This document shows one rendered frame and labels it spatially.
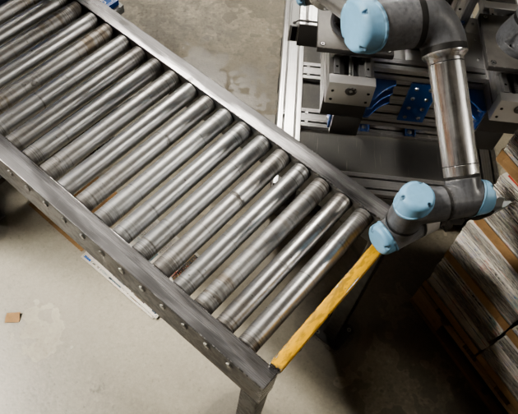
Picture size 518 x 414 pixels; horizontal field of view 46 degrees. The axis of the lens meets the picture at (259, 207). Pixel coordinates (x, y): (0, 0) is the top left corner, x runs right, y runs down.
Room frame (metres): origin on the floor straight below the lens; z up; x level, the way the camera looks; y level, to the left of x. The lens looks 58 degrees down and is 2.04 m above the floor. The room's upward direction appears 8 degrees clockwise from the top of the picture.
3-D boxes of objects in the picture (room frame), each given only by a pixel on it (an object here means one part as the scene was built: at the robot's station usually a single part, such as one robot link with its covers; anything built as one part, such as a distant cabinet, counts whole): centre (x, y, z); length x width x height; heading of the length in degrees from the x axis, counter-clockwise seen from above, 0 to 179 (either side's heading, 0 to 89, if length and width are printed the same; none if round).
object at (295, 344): (0.56, -0.20, 0.81); 0.43 x 0.03 x 0.02; 147
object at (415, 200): (0.71, -0.33, 0.98); 0.11 x 0.08 x 0.11; 109
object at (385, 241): (0.70, -0.31, 0.88); 0.11 x 0.08 x 0.09; 127
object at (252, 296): (0.65, -0.08, 0.77); 0.47 x 0.05 x 0.05; 147
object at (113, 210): (0.86, 0.24, 0.77); 0.47 x 0.05 x 0.05; 147
